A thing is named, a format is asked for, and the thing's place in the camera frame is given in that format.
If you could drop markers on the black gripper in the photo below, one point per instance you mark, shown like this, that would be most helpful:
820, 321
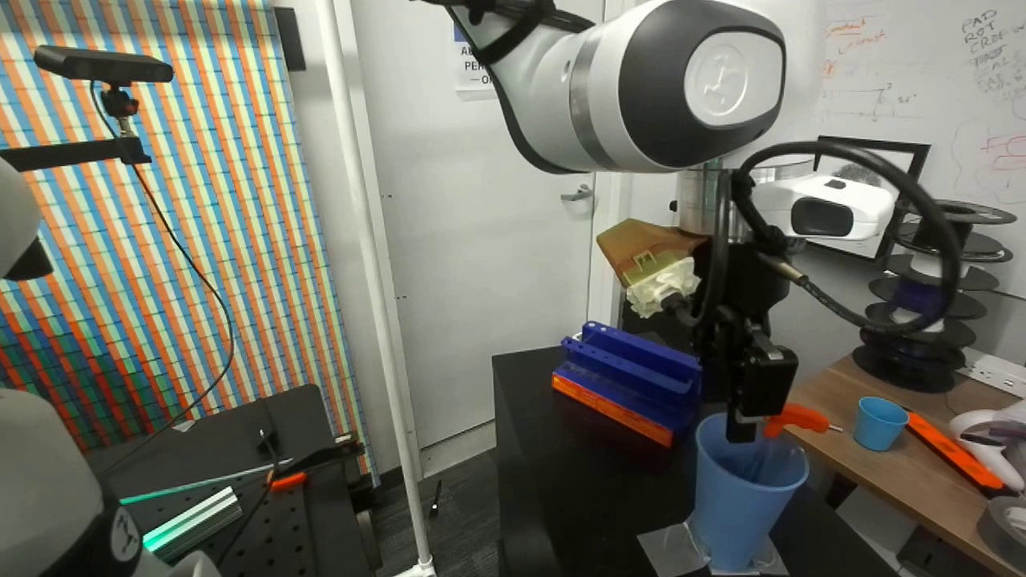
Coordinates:
742, 356

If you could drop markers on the orange handled tool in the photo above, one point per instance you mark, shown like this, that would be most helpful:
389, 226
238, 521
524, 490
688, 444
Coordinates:
801, 418

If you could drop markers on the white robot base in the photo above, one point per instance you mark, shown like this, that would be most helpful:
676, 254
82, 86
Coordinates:
57, 517

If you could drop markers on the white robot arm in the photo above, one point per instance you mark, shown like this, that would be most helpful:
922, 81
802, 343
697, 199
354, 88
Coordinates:
662, 88

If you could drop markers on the large blue plastic cup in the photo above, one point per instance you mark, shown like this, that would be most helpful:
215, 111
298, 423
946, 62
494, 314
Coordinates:
742, 490

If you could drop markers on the small blue cup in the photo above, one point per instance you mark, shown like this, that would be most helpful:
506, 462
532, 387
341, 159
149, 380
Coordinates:
879, 426

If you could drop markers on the blue orange tool rack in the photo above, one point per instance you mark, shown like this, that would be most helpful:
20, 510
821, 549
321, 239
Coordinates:
635, 383

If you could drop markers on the wooden side table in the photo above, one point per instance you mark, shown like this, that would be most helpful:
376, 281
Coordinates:
910, 476

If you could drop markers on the orange box cutter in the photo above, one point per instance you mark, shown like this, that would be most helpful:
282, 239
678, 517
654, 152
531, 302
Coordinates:
954, 452

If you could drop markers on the white object on table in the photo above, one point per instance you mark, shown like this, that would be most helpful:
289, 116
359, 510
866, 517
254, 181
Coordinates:
998, 441

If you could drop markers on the grey tape roll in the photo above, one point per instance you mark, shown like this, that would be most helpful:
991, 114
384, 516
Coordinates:
1004, 524

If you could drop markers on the framed picture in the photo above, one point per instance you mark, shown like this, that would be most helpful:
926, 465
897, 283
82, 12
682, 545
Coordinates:
910, 155

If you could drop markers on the black perforated side table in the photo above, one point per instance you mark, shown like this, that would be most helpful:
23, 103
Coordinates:
262, 493

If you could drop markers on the green lit metal bar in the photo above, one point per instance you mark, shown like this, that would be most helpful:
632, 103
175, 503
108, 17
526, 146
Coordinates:
201, 521

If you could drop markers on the white vertical pole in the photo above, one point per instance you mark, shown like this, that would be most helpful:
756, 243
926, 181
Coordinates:
336, 20

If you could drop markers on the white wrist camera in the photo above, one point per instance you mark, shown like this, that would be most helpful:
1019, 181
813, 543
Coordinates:
796, 208

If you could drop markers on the orange handled pliers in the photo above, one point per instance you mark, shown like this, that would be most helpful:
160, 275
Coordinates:
292, 472

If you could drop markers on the black camera on mount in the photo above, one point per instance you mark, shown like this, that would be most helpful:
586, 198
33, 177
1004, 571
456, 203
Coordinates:
101, 65

